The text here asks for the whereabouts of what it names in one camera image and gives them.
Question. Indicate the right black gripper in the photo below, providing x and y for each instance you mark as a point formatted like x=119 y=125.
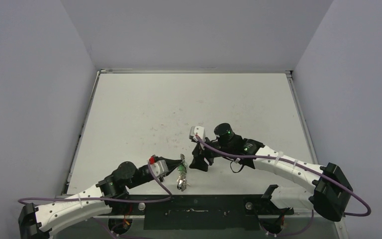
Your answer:
x=203 y=151

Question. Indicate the key with green tag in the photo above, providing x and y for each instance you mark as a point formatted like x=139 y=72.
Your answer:
x=182 y=170

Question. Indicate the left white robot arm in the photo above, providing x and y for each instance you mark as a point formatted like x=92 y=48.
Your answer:
x=107 y=196

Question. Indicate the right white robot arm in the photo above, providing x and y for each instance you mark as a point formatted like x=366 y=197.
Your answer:
x=324 y=189

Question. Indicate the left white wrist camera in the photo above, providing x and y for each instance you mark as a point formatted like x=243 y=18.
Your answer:
x=158 y=166

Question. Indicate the metal disc with keyrings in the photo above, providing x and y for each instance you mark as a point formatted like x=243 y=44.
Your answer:
x=182 y=182

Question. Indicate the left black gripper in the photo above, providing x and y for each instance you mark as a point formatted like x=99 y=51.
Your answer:
x=171 y=164

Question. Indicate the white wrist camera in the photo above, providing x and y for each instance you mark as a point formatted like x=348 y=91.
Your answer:
x=158 y=166
x=197 y=134

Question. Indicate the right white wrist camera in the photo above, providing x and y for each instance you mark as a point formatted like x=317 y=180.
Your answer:
x=197 y=134

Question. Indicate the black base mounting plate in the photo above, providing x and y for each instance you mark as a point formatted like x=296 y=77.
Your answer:
x=200 y=212

